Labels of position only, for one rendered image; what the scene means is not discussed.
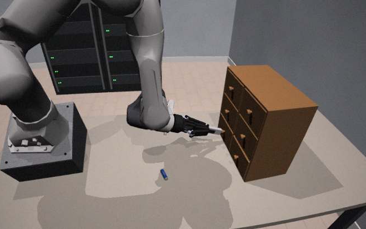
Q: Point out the blue aa battery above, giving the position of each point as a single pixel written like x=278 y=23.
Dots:
x=164 y=174

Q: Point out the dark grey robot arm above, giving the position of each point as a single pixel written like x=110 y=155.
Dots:
x=27 y=23

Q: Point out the brown wooden drawer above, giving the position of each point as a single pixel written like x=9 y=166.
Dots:
x=253 y=112
x=226 y=133
x=229 y=111
x=233 y=88
x=240 y=159
x=248 y=140

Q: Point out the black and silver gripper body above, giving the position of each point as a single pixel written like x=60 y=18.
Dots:
x=180 y=124

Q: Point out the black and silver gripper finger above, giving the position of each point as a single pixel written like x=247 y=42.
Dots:
x=202 y=131
x=197 y=122

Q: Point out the brown wooden chest of drawers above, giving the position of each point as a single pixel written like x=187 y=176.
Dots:
x=289 y=115

